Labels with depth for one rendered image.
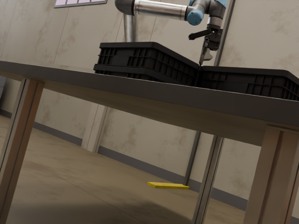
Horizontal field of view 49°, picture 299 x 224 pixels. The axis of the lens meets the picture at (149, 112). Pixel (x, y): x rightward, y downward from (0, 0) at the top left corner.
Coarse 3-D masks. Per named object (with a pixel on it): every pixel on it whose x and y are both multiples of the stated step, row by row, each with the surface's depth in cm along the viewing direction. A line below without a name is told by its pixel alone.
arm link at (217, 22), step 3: (210, 18) 171; (213, 18) 170; (216, 18) 169; (219, 18) 170; (210, 21) 170; (213, 21) 170; (216, 21) 169; (219, 21) 170; (207, 24) 173; (210, 24) 171; (213, 24) 170; (216, 24) 170; (219, 24) 170; (219, 27) 172
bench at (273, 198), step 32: (0, 64) 121; (32, 96) 118; (96, 96) 122; (128, 96) 79; (160, 96) 68; (192, 96) 63; (224, 96) 59; (256, 96) 55; (192, 128) 216; (224, 128) 110; (256, 128) 74; (288, 128) 55; (0, 160) 117; (288, 160) 54; (0, 192) 114; (256, 192) 57; (288, 192) 54
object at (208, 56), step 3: (207, 48) 171; (207, 51) 171; (207, 54) 171; (210, 54) 171; (201, 57) 171; (204, 57) 170; (207, 57) 171; (210, 57) 171; (201, 60) 171; (201, 63) 171
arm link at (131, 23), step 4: (124, 16) 187; (128, 16) 185; (132, 16) 185; (136, 16) 187; (124, 20) 189; (128, 20) 187; (132, 20) 186; (136, 20) 188; (124, 24) 190; (128, 24) 188; (132, 24) 188; (136, 24) 190; (124, 28) 192; (128, 28) 190; (132, 28) 190; (136, 28) 191; (124, 32) 194; (128, 32) 192; (132, 32) 191; (136, 32) 193; (124, 36) 197; (128, 36) 193; (132, 36) 193; (136, 36) 194; (128, 40) 195; (132, 40) 195; (136, 40) 196
